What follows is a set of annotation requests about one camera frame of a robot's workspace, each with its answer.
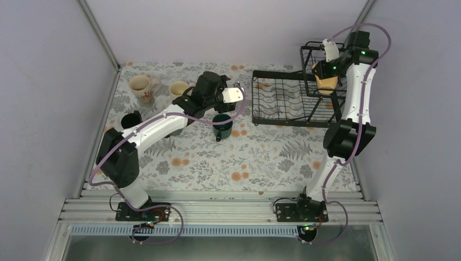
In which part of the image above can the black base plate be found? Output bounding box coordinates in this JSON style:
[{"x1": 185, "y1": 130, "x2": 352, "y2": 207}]
[
  {"x1": 115, "y1": 202, "x2": 171, "y2": 223},
  {"x1": 275, "y1": 201, "x2": 329, "y2": 222}
]

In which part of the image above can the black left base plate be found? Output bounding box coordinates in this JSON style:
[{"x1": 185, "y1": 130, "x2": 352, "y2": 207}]
[{"x1": 115, "y1": 202, "x2": 171, "y2": 223}]

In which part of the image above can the aluminium rail frame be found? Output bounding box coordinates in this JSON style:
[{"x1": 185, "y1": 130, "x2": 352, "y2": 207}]
[{"x1": 45, "y1": 189, "x2": 395, "y2": 260}]

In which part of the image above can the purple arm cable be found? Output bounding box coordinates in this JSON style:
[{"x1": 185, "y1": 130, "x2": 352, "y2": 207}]
[
  {"x1": 88, "y1": 83, "x2": 248, "y2": 246},
  {"x1": 296, "y1": 23, "x2": 393, "y2": 246}
]

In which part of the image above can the floral patterned table mat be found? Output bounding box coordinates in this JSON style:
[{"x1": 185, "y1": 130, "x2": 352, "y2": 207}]
[{"x1": 105, "y1": 62, "x2": 325, "y2": 192}]

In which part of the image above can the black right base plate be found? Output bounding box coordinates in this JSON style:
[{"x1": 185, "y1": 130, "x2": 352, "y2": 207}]
[{"x1": 275, "y1": 201, "x2": 329, "y2": 222}]

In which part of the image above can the matte black mug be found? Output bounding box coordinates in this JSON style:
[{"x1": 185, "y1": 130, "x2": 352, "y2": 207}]
[{"x1": 121, "y1": 110, "x2": 142, "y2": 129}]

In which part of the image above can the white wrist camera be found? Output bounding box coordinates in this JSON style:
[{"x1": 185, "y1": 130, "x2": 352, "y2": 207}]
[
  {"x1": 222, "y1": 88, "x2": 244, "y2": 103},
  {"x1": 322, "y1": 39, "x2": 339, "y2": 62}
]

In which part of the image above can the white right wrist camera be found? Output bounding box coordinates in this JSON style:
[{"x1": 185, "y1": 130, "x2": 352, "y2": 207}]
[{"x1": 322, "y1": 39, "x2": 339, "y2": 62}]

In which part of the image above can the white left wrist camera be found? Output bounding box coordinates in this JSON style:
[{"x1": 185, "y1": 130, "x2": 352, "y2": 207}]
[{"x1": 222, "y1": 88, "x2": 244, "y2": 103}]

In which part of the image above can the teal green mug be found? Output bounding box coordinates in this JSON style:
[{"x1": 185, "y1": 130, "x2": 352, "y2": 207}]
[{"x1": 212, "y1": 114, "x2": 233, "y2": 142}]

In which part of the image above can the tall floral cream mug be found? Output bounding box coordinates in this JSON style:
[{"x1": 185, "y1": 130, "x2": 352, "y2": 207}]
[{"x1": 129, "y1": 75, "x2": 163, "y2": 107}]

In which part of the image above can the short cream mug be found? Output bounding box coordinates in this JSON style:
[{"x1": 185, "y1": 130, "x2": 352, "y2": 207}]
[{"x1": 169, "y1": 81, "x2": 190, "y2": 102}]

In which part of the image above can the black wire dish rack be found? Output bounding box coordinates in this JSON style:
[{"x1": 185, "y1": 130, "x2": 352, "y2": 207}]
[{"x1": 251, "y1": 41, "x2": 347, "y2": 128}]

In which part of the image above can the yellow mug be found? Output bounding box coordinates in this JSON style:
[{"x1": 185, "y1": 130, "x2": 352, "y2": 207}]
[{"x1": 313, "y1": 73, "x2": 339, "y2": 95}]

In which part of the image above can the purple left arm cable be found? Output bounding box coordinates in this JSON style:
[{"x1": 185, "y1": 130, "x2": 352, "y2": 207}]
[{"x1": 88, "y1": 83, "x2": 248, "y2": 246}]

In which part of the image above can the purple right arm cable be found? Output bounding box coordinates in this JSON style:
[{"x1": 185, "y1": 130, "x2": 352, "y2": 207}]
[{"x1": 296, "y1": 23, "x2": 393, "y2": 246}]

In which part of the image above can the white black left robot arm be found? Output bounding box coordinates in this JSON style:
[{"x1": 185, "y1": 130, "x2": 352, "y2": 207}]
[{"x1": 89, "y1": 71, "x2": 247, "y2": 220}]

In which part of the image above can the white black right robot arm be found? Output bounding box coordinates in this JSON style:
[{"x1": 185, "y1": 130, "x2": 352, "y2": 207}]
[{"x1": 294, "y1": 30, "x2": 379, "y2": 222}]

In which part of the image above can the dark grey mug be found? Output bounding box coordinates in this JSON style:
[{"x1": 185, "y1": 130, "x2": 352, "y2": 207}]
[{"x1": 165, "y1": 128, "x2": 184, "y2": 138}]

